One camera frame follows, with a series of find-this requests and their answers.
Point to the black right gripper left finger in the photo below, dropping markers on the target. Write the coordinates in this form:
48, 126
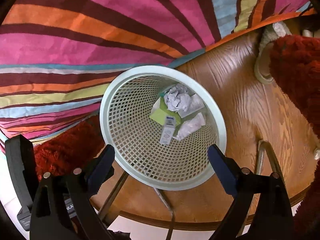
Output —
80, 186

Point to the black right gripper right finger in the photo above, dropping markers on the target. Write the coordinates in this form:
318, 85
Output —
261, 207

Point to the white printed plastic bag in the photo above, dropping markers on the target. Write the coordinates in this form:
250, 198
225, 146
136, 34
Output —
190, 126

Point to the white blue small box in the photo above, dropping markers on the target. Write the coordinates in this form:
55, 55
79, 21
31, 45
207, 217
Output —
168, 130

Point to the small green cardboard box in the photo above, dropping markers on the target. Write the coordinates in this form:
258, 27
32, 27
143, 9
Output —
160, 111

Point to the white paper ball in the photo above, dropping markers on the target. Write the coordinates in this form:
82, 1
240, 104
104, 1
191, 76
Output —
177, 98

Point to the white plastic wrapper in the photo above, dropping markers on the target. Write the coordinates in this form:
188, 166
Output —
195, 105

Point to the white mesh trash basket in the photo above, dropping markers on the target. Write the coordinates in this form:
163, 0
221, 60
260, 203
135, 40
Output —
126, 125

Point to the red fluffy left slipper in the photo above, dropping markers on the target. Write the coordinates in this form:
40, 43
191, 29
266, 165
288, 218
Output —
74, 148

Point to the colourful striped bed sheet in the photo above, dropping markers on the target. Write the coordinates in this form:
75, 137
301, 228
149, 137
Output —
58, 56

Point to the roll of adhesive tape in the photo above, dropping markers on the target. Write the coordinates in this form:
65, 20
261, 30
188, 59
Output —
262, 65

